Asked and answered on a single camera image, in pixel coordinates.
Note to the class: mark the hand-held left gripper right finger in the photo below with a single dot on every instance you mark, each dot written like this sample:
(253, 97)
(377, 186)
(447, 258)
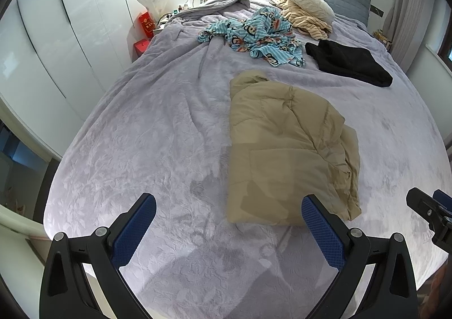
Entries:
(325, 230)

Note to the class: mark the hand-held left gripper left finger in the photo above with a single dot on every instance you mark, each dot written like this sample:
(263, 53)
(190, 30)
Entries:
(136, 230)

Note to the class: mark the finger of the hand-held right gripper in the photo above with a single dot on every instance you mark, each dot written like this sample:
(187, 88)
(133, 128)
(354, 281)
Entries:
(444, 198)
(422, 202)

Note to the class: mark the beige puffer jacket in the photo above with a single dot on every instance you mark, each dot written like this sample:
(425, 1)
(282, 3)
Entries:
(282, 149)

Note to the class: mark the lavender bed blanket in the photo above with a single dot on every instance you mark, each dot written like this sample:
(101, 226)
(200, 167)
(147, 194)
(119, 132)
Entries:
(141, 135)

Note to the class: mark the black garment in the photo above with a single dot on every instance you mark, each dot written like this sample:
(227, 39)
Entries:
(349, 61)

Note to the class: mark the red box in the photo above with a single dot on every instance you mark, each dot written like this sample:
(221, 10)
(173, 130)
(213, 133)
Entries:
(142, 46)
(146, 24)

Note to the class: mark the grey curtain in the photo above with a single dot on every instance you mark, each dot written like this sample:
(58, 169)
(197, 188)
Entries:
(409, 11)

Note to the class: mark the blue monkey print cloth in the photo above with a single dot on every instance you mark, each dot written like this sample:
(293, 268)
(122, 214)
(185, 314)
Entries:
(261, 36)

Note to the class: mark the white wardrobe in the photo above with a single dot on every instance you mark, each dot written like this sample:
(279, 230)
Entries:
(53, 39)

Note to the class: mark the cream striped blanket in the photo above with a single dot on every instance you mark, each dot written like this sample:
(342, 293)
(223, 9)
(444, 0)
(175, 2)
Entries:
(307, 22)

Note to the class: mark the cream textured pillow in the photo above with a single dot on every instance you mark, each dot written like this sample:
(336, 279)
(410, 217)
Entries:
(310, 1)

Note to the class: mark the grey folded blanket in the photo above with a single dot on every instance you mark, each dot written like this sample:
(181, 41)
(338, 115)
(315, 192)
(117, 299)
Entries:
(215, 6)

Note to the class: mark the wall socket panel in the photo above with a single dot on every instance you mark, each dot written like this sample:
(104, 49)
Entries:
(377, 11)

